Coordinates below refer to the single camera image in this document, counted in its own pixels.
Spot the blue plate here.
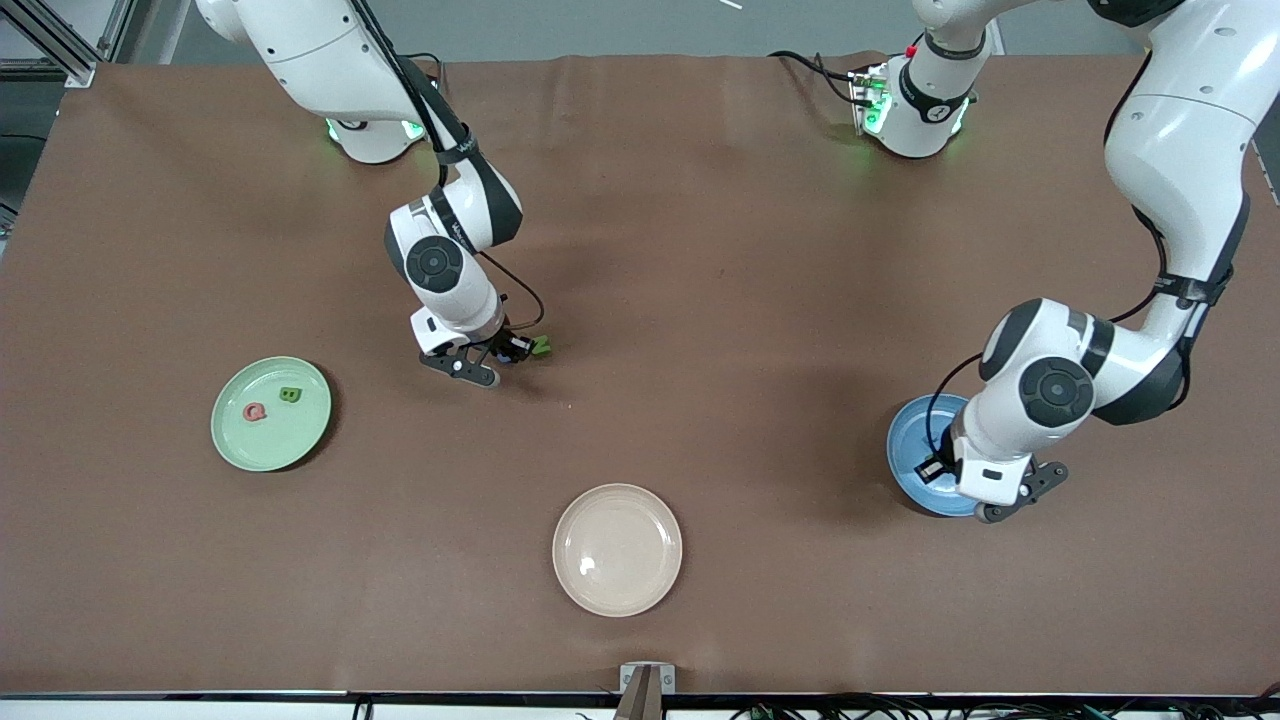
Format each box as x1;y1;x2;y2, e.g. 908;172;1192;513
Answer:
886;393;979;518

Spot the beige plate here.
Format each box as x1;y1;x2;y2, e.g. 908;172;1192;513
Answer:
552;483;684;618

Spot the base connector box green light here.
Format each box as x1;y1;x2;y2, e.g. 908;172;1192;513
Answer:
848;62;893;136

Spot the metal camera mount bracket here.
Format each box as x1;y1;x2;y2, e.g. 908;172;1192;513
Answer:
612;662;677;720

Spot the brown table mat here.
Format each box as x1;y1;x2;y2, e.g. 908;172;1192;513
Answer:
0;52;1280;698

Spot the aluminium frame profile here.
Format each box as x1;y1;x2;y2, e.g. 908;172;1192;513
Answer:
0;0;136;89

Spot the green plate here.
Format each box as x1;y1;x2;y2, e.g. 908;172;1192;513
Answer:
210;356;333;473

